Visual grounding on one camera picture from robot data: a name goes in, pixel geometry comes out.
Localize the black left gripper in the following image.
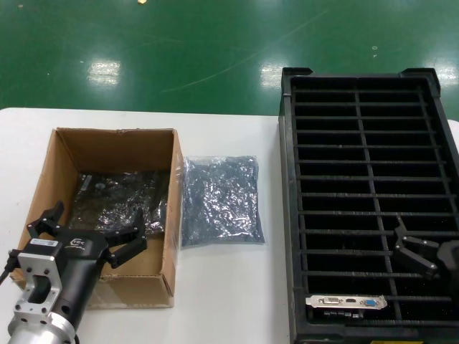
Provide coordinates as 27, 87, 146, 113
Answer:
27, 200, 148, 325

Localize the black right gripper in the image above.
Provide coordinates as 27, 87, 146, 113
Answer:
392, 214, 459, 282

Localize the translucent antistatic bag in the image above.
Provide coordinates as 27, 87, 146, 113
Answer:
67, 170, 171, 234

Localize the graphics card with metal bracket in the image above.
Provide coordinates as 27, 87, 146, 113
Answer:
77, 172, 162, 230
305, 294, 389, 320

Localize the brown cardboard box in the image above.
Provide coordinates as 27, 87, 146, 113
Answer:
9, 127, 184, 310

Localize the black slotted container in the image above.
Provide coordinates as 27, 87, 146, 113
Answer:
278, 66, 459, 344

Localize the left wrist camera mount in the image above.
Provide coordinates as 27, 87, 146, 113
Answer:
13, 238, 62, 325

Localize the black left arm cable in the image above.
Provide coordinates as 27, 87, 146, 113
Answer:
0, 248, 19, 287

